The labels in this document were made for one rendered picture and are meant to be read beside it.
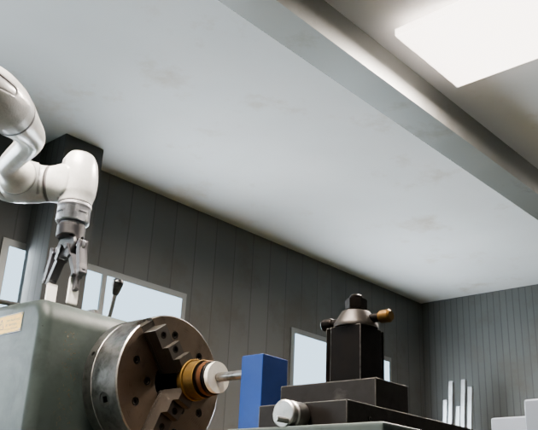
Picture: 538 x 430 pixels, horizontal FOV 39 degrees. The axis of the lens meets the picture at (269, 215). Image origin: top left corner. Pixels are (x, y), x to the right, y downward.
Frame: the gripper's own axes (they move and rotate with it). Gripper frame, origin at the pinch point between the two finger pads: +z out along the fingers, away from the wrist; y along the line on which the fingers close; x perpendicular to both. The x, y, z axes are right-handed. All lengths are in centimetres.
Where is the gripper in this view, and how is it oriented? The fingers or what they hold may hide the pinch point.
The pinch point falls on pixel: (61, 298)
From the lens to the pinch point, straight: 205.8
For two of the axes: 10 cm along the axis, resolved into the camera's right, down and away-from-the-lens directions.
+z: -0.4, 9.3, -3.7
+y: 7.5, -2.1, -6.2
